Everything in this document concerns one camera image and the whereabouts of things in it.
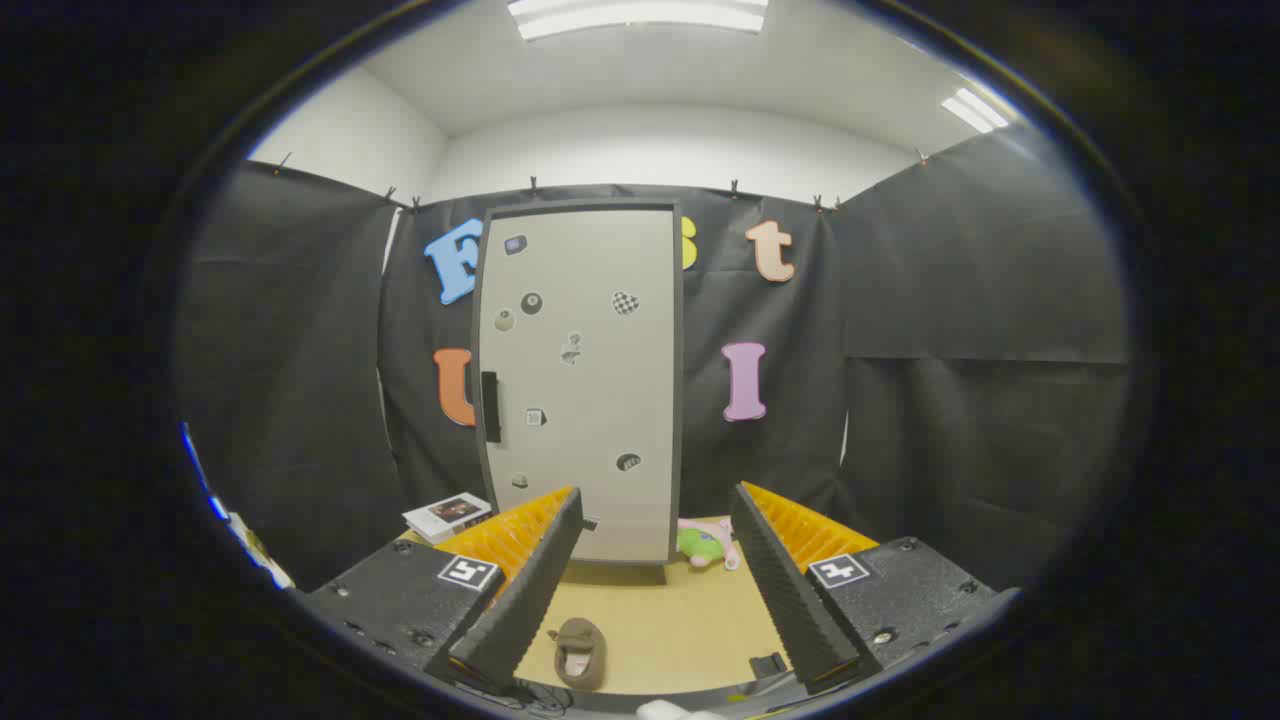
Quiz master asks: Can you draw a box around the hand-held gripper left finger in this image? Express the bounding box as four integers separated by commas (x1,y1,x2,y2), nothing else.
300,486,586,696

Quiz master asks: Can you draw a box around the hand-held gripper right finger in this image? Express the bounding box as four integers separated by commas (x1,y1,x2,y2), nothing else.
730,481,1021,696

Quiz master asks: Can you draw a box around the brown fuzzy slipper shoe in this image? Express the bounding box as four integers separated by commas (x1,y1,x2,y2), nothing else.
548,618,607,691

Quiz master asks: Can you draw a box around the grey shoe cabinet door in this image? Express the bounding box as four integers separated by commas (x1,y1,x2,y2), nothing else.
478,208,676,563

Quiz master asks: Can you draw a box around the grey shoe cabinet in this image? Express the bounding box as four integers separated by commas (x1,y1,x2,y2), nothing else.
470,198,686,566

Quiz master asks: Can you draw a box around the pink and green plush toy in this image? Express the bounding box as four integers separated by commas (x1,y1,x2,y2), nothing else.
677,517,741,572

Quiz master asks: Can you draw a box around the white book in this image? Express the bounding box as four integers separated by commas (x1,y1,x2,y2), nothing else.
403,492,493,546

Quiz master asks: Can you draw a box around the blue and white object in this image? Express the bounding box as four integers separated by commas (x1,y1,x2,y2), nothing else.
183,425,296,591

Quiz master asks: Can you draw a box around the black backdrop cloth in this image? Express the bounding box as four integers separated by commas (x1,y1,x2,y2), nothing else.
178,125,1131,591

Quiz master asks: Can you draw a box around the small ceiling light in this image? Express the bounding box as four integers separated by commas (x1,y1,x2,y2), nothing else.
940,88,1011,134

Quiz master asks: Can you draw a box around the long ceiling light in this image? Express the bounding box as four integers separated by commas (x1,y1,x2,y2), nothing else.
507,0,769,41

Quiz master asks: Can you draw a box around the black cable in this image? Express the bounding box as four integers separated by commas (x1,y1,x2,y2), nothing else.
505,680,576,716

